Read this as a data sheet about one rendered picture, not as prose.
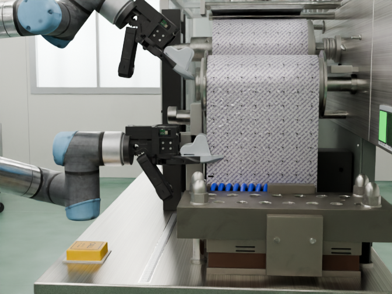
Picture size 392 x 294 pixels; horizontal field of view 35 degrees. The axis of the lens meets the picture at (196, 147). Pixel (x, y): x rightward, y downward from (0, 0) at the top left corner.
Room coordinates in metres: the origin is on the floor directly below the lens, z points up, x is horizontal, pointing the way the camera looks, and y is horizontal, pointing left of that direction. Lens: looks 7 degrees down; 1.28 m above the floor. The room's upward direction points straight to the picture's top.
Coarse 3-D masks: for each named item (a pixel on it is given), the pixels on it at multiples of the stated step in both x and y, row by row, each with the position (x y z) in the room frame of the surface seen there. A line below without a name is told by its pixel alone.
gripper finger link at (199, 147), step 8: (200, 136) 1.28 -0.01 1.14; (192, 144) 1.28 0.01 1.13; (200, 144) 1.28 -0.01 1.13; (184, 152) 1.28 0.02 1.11; (192, 152) 1.28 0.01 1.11; (200, 152) 1.28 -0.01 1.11; (208, 152) 1.28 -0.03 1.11; (200, 160) 1.27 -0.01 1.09; (208, 160) 1.28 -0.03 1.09; (216, 160) 1.29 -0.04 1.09
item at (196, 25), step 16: (176, 0) 2.35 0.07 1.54; (192, 0) 2.34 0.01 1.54; (208, 0) 2.34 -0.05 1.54; (224, 0) 2.33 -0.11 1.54; (272, 0) 2.32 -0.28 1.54; (288, 0) 2.32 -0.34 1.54; (304, 0) 2.31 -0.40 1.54; (192, 16) 2.34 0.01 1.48; (208, 16) 2.34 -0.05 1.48; (192, 32) 2.34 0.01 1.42; (208, 32) 2.34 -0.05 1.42; (192, 64) 2.34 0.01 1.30; (192, 80) 2.34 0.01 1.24; (192, 96) 2.34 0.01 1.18
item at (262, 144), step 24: (216, 120) 1.30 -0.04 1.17; (240, 120) 1.30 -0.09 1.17; (264, 120) 1.29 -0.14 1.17; (288, 120) 1.29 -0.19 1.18; (312, 120) 1.28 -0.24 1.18; (216, 144) 1.30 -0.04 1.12; (240, 144) 1.30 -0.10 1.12; (264, 144) 1.29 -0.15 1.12; (288, 144) 1.29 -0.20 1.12; (312, 144) 1.28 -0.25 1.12; (216, 168) 1.30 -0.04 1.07; (240, 168) 1.30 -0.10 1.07; (264, 168) 1.29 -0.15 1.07; (288, 168) 1.29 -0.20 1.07; (312, 168) 1.28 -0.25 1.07
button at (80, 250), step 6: (72, 246) 1.21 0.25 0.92; (78, 246) 1.21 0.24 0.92; (84, 246) 1.21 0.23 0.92; (90, 246) 1.21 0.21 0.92; (96, 246) 1.21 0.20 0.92; (102, 246) 1.21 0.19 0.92; (66, 252) 1.19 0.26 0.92; (72, 252) 1.19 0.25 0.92; (78, 252) 1.19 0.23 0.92; (84, 252) 1.19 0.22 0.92; (90, 252) 1.19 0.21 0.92; (96, 252) 1.18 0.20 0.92; (102, 252) 1.20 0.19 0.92; (66, 258) 1.19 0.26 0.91; (72, 258) 1.19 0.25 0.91; (78, 258) 1.19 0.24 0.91; (84, 258) 1.19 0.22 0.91; (90, 258) 1.19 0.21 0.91; (96, 258) 1.18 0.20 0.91; (102, 258) 1.20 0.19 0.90
